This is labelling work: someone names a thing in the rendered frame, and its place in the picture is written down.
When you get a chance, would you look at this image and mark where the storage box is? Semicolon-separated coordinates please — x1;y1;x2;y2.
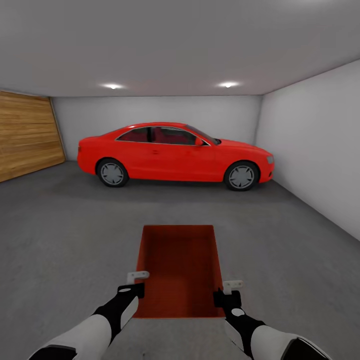
132;225;226;319

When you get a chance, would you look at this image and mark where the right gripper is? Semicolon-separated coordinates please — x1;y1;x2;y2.
213;290;242;310

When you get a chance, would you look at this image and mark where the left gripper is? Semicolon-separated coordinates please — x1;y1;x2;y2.
118;282;145;299

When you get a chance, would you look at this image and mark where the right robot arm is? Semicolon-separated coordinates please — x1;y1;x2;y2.
213;280;332;360

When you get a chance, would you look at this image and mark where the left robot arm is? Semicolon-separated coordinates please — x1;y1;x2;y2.
29;271;150;360

